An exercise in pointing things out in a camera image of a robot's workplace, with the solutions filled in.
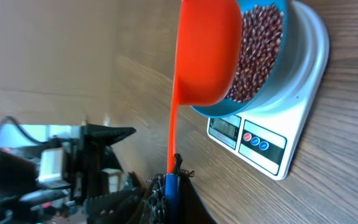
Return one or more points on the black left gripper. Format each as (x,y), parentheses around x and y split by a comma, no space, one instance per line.
(93,173)

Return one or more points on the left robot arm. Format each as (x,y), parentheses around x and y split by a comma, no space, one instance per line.
(24,200)

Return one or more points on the white digital kitchen scale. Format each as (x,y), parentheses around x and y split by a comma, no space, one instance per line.
(266,138)

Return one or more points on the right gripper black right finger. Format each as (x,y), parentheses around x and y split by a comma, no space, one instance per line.
(191,209)

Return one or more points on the red beans in bowl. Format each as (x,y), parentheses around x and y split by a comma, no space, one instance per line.
(262,31)

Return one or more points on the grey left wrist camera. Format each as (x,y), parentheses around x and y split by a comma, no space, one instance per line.
(52,167)

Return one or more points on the red scoop with blue handle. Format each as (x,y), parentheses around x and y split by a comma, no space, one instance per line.
(207,50)

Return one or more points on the blue bowl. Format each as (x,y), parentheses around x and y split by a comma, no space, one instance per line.
(289,56)

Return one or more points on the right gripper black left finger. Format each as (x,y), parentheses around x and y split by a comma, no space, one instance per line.
(152,209)

